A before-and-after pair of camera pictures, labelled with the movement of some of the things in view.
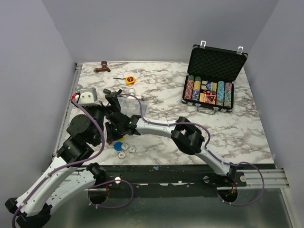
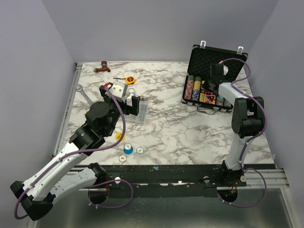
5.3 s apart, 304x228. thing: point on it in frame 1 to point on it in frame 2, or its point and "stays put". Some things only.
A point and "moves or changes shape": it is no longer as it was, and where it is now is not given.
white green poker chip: x=132 y=149 to x=139 y=150
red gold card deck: x=208 y=97 stays put
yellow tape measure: x=130 y=80 stays put
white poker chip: x=124 y=146 moves or changes shape
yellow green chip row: x=195 y=92 stays put
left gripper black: x=112 y=99 to x=133 y=109
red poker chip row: x=189 y=87 stays put
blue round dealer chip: x=117 y=146 to x=128 y=151
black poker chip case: x=209 y=83 stays put
